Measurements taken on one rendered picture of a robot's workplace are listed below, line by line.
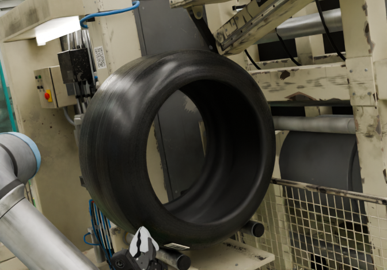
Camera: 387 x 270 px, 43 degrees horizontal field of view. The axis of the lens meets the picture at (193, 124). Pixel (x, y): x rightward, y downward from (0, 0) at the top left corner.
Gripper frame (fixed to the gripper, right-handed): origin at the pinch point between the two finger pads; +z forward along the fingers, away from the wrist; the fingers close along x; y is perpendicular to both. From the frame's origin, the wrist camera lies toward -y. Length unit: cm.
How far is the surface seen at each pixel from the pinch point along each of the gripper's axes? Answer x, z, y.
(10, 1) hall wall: -471, 809, 155
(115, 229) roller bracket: -25.8, 20.6, 18.5
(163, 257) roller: -5.9, 2.6, 18.3
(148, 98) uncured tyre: 16.5, 24.5, -18.1
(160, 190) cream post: -13.3, 36.4, 27.1
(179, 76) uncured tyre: 24.0, 31.8, -14.5
